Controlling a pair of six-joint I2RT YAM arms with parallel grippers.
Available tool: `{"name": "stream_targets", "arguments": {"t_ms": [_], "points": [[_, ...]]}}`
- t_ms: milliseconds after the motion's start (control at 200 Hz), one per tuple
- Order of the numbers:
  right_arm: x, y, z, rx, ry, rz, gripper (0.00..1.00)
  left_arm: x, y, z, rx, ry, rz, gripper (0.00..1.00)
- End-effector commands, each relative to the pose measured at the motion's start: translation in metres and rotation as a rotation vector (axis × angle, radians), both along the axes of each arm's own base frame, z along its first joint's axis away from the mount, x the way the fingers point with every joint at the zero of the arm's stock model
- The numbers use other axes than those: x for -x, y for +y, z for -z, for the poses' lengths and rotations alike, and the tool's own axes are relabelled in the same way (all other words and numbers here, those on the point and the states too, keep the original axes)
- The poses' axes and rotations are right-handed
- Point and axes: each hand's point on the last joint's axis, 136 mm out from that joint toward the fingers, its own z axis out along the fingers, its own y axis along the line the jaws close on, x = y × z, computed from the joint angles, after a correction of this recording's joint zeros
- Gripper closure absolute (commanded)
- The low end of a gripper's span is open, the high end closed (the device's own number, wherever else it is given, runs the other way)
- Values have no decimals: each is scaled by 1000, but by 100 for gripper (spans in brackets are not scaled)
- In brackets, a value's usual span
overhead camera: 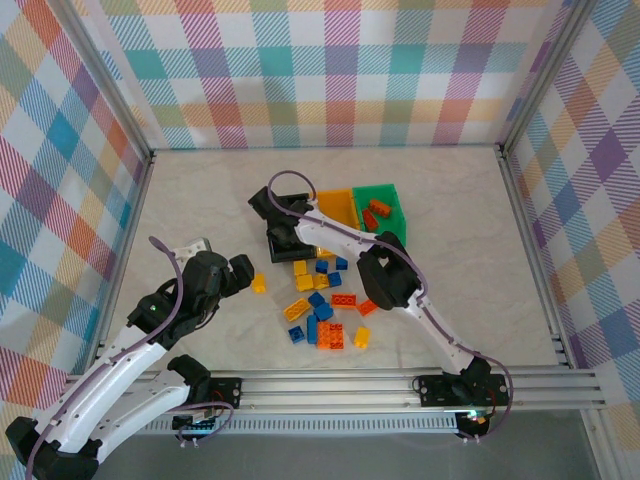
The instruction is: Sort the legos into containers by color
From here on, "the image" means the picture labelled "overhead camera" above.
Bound long yellow lego brick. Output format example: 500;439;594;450
282;297;310;322

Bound black plastic bin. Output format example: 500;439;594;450
268;192;321;265

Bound yellow plastic bin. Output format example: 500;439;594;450
313;187;362;260

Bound green plastic bin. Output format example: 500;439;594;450
352;183;410;250

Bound black controller board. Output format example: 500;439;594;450
172;413;221;435

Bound controller board with orange part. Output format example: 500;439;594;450
457;409;494;432

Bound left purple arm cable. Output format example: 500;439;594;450
24;235;236;480

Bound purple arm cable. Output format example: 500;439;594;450
267;170;516;444
24;235;236;480

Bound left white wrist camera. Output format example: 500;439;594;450
173;237;214;261

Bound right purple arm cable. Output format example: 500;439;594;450
267;170;516;444

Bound wide aluminium base rail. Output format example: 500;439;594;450
53;367;610;416

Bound grey slotted cable duct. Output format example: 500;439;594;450
77;417;462;437

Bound aluminium corner post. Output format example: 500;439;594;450
58;0;156;160
497;0;600;157

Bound aluminium side rail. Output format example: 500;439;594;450
495;144;576;371

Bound aluminium lower frame leg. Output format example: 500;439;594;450
579;409;614;480

